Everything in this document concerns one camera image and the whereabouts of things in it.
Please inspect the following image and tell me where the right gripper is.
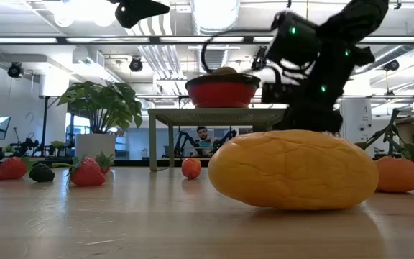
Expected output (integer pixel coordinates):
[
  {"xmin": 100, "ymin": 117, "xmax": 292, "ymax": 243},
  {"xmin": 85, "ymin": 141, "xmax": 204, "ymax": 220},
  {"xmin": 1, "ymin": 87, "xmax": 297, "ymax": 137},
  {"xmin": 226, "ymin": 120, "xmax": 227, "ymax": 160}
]
[{"xmin": 262, "ymin": 81, "xmax": 344, "ymax": 133}]

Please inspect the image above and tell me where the yellow bread roll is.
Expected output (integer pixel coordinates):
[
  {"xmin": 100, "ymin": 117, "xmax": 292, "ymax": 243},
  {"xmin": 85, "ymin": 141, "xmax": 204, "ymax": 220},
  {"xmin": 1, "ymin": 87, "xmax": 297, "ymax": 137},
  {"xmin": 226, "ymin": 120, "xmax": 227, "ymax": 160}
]
[{"xmin": 207, "ymin": 129, "xmax": 380, "ymax": 211}]

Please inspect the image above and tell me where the red collapsible colander bowl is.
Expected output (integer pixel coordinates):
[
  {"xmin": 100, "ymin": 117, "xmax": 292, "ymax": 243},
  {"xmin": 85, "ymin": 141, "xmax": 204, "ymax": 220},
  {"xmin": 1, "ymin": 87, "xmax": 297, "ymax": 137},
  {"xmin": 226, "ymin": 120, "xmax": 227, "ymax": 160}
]
[{"xmin": 185, "ymin": 73, "xmax": 262, "ymax": 109}]

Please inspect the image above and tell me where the brown kiwi fruit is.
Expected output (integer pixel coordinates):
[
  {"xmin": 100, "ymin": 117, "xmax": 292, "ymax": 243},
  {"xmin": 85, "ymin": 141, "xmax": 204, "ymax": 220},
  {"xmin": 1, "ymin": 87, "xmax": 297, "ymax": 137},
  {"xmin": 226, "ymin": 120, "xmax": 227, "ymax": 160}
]
[{"xmin": 212, "ymin": 65, "xmax": 239, "ymax": 76}]

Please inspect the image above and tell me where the tangerine with stalk and leaves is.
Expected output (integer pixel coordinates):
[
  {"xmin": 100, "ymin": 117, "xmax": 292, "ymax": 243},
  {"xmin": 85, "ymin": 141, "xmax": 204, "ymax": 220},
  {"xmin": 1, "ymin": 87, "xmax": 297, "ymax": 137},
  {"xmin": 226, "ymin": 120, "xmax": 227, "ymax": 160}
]
[{"xmin": 354, "ymin": 109, "xmax": 414, "ymax": 194}]

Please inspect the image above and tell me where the small orange fruit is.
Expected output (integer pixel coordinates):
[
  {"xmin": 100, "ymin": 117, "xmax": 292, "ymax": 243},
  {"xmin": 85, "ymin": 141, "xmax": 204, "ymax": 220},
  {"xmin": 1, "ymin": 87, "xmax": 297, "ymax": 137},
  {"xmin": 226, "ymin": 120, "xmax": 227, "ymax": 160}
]
[{"xmin": 181, "ymin": 157, "xmax": 202, "ymax": 180}]

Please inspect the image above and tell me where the red strawberry with long stem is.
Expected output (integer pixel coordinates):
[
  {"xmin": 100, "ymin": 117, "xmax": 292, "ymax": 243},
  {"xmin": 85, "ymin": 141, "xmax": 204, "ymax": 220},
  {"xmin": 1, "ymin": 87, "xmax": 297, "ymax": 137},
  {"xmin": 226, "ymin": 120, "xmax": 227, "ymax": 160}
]
[{"xmin": 51, "ymin": 155, "xmax": 106, "ymax": 188}]

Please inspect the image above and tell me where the black ceiling spotlight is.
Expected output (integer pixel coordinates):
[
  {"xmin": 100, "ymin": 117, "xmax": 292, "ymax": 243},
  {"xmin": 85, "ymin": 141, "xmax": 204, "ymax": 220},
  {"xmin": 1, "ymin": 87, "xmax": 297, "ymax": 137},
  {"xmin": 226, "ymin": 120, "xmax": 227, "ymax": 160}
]
[
  {"xmin": 129, "ymin": 55, "xmax": 144, "ymax": 73},
  {"xmin": 7, "ymin": 61, "xmax": 24, "ymax": 79},
  {"xmin": 382, "ymin": 59, "xmax": 400, "ymax": 72},
  {"xmin": 250, "ymin": 45, "xmax": 270, "ymax": 73}
]

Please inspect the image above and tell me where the black overhead crossbar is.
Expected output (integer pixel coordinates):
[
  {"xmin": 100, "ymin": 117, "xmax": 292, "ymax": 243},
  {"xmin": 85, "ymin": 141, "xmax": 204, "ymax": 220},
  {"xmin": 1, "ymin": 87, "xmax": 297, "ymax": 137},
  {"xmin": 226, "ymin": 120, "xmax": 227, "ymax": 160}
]
[{"xmin": 0, "ymin": 35, "xmax": 414, "ymax": 45}]

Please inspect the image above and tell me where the green perforated metal riser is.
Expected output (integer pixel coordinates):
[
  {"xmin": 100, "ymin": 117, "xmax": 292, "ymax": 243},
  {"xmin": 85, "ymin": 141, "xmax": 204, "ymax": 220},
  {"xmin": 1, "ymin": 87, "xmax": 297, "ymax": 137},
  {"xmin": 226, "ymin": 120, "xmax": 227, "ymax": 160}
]
[{"xmin": 147, "ymin": 108, "xmax": 289, "ymax": 172}]

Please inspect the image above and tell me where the potted monstera plant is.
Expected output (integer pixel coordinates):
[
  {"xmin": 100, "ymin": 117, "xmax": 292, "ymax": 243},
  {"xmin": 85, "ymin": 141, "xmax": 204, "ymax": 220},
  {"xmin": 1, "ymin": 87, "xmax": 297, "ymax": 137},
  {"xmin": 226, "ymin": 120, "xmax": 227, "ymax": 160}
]
[{"xmin": 56, "ymin": 79, "xmax": 144, "ymax": 162}]

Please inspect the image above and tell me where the person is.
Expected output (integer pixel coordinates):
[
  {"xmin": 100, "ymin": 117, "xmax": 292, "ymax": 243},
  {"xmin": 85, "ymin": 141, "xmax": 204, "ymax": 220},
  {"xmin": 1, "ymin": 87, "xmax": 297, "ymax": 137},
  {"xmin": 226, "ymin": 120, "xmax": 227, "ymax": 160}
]
[{"xmin": 192, "ymin": 125, "xmax": 218, "ymax": 158}]

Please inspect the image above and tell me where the black background equipment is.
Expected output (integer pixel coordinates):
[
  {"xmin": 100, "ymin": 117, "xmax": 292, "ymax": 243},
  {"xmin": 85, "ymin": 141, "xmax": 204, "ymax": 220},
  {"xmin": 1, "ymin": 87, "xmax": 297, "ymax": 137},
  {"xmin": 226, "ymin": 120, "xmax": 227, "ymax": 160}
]
[{"xmin": 8, "ymin": 132, "xmax": 40, "ymax": 158}]

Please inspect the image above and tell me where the blackberry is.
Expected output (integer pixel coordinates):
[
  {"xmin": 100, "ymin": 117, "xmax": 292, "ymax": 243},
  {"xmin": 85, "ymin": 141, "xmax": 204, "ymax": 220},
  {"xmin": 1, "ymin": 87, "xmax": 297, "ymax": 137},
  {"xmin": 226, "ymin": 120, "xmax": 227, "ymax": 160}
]
[{"xmin": 29, "ymin": 163, "xmax": 56, "ymax": 183}]

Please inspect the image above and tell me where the silver ventilation duct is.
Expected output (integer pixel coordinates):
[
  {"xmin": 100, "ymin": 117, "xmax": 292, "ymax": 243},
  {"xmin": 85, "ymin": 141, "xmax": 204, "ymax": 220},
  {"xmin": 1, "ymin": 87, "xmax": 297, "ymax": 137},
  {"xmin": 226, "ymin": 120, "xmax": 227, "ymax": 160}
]
[{"xmin": 189, "ymin": 0, "xmax": 242, "ymax": 75}]

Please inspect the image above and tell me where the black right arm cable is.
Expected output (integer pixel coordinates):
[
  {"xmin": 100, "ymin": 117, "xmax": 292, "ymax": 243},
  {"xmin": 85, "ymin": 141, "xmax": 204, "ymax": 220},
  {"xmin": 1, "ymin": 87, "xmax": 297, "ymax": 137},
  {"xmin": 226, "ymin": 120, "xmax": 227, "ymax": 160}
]
[{"xmin": 200, "ymin": 30, "xmax": 278, "ymax": 75}]

